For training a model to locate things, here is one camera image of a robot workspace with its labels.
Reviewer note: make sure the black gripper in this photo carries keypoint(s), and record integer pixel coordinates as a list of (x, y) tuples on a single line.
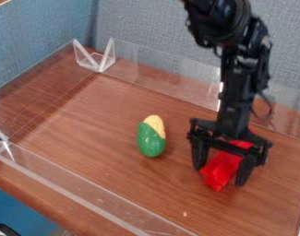
[(204, 137)]

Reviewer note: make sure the red rectangular block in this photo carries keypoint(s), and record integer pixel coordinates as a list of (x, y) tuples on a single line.
[(220, 169)]

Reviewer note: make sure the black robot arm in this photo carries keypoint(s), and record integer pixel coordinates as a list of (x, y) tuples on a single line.
[(223, 25)]

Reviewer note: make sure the green yellow toy corn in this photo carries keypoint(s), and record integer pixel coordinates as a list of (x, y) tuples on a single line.
[(152, 136)]

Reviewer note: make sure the clear acrylic back panel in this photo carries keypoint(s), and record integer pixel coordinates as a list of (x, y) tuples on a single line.
[(193, 81)]

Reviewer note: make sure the clear acrylic panel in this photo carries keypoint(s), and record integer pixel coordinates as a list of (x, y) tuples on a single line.
[(193, 81), (127, 214)]

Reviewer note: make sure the clear acrylic front panel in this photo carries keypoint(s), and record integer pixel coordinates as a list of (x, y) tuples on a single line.
[(127, 214)]

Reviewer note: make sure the clear acrylic corner bracket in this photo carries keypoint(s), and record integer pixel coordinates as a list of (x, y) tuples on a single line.
[(94, 61)]

